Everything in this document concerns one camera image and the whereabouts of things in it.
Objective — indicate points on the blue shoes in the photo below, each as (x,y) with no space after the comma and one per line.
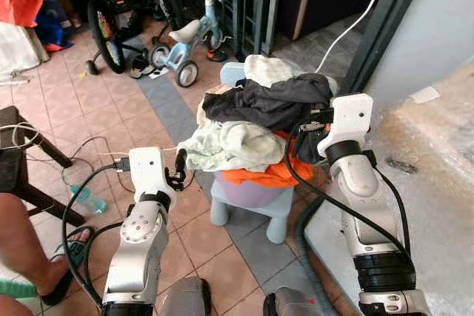
(52,33)

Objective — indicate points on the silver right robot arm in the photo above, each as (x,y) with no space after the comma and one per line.
(363,197)

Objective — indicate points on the white hanging cloth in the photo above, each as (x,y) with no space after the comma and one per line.
(18,49)

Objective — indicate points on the purple plastic basin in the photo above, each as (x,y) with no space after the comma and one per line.
(248,194)

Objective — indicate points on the grey robot leg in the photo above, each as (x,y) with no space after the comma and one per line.
(292,303)
(185,297)

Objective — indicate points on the light green towel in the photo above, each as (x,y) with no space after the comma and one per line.
(229,146)

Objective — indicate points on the clear plastic bottle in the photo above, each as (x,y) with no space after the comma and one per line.
(89,199)

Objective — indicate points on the dark grey garment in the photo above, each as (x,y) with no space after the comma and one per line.
(266,105)

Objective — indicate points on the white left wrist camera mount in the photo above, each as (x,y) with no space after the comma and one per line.
(148,172)

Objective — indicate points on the bubble-wrapped washing machine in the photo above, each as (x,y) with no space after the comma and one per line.
(429,183)

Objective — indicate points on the dark door frame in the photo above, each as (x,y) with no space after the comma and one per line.
(392,12)

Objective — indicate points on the black flip flop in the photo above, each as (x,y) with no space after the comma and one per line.
(78,248)

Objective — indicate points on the light blue kids tricycle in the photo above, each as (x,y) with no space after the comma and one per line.
(189,48)

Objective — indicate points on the orange garment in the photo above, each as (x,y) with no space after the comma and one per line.
(266,177)

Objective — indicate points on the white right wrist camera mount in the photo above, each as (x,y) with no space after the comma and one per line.
(349,120)

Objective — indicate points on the cream cloth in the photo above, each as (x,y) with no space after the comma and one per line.
(266,70)

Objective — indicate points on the person's bare leg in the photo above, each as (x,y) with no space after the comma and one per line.
(22,242)

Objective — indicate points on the light blue plastic chair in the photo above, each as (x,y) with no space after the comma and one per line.
(275,212)

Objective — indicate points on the white sticker label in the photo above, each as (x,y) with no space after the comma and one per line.
(424,95)

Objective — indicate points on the dark wooden bench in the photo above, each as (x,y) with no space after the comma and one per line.
(15,153)

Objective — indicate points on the grey right robot leg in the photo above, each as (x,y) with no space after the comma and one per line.
(292,303)

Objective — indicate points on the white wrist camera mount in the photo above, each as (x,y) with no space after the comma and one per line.
(349,120)
(148,172)

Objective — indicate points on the black bicycle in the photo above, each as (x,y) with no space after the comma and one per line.
(104,35)

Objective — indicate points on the grey left robot leg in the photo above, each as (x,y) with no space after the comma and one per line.
(185,297)

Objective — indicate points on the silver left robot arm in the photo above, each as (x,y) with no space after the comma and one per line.
(141,242)

